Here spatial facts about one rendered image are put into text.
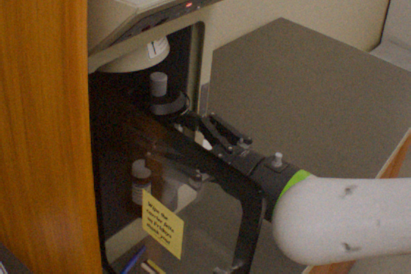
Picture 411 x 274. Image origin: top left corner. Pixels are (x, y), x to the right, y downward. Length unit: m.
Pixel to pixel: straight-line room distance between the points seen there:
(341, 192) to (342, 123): 0.91
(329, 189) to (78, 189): 0.31
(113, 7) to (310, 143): 0.88
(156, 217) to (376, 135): 0.92
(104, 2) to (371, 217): 0.38
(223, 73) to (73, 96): 1.06
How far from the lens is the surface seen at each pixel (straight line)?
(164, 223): 0.66
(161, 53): 0.85
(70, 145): 0.61
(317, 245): 0.57
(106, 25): 0.61
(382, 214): 0.56
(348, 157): 1.35
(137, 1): 0.57
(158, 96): 0.83
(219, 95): 1.49
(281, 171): 0.74
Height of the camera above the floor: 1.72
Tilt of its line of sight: 34 degrees down
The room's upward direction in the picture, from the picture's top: 6 degrees clockwise
